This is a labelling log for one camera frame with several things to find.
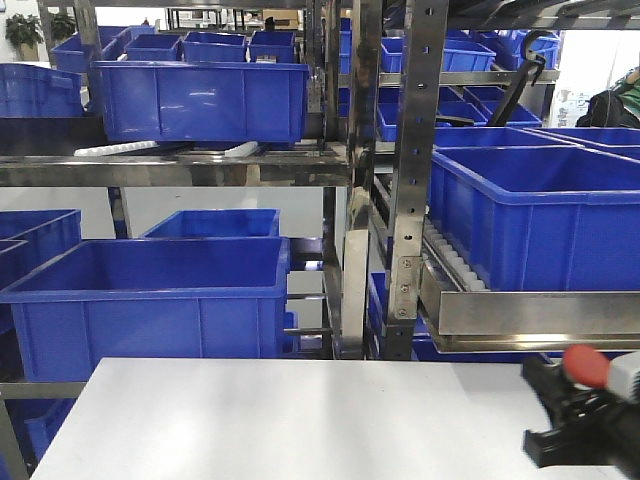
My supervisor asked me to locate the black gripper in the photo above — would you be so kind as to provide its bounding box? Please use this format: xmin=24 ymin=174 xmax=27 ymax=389
xmin=521 ymin=357 xmax=639 ymax=475

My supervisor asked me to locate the red mushroom push button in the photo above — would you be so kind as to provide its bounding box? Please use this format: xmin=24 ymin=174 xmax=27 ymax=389
xmin=562 ymin=344 xmax=610 ymax=389

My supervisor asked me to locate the steel rack right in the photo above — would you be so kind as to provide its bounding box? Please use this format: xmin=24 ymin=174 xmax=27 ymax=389
xmin=380 ymin=1 xmax=639 ymax=360

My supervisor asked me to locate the steel rack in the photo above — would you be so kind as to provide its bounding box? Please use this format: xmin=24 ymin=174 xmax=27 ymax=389
xmin=0 ymin=0 xmax=381 ymax=480
xmin=380 ymin=1 xmax=639 ymax=360

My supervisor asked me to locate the large blue bin right shelf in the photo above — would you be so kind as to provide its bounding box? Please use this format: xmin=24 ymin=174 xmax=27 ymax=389
xmin=429 ymin=147 xmax=639 ymax=291

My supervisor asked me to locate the large blue bin shelf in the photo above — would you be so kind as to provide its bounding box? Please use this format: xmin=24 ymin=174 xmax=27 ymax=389
xmin=93 ymin=61 xmax=310 ymax=144
xmin=429 ymin=147 xmax=639 ymax=291

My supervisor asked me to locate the blue bin behind right shelf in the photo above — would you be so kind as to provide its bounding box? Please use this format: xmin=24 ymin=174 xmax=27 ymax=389
xmin=434 ymin=127 xmax=578 ymax=150

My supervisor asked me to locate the steel rack left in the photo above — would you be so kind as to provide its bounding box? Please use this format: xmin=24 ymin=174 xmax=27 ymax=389
xmin=0 ymin=0 xmax=381 ymax=480

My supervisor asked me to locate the large blue bin lower left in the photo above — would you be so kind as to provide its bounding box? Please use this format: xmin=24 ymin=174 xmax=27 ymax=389
xmin=1 ymin=237 xmax=291 ymax=382

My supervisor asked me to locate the blue bin behind lower left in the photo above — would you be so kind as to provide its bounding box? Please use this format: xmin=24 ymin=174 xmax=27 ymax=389
xmin=141 ymin=208 xmax=280 ymax=239

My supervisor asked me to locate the large blue bin upper shelf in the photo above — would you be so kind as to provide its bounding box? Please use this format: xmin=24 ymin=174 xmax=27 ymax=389
xmin=93 ymin=61 xmax=310 ymax=144

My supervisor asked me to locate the blue bin left edge lower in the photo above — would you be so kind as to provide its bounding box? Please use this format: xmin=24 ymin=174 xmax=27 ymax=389
xmin=0 ymin=208 xmax=84 ymax=336

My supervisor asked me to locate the blue bin far left upper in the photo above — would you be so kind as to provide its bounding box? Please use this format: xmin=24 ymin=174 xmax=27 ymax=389
xmin=1 ymin=63 xmax=84 ymax=118

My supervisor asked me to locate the potted plant background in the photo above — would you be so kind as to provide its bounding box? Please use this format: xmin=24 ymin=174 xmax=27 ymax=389
xmin=5 ymin=13 xmax=44 ymax=61

